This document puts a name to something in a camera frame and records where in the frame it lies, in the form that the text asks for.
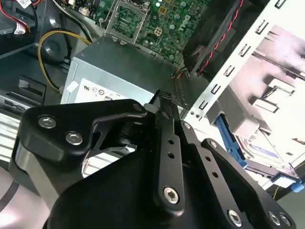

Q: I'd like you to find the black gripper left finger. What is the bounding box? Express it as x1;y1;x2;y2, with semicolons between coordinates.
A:
9;89;186;212

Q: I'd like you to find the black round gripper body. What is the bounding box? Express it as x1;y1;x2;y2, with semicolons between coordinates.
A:
49;119;229;229

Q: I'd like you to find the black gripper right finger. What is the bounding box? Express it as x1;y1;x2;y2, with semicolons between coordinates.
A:
162;90;297;229

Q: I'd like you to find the hard disk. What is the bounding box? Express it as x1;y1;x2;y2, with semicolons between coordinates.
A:
213;114;305;194

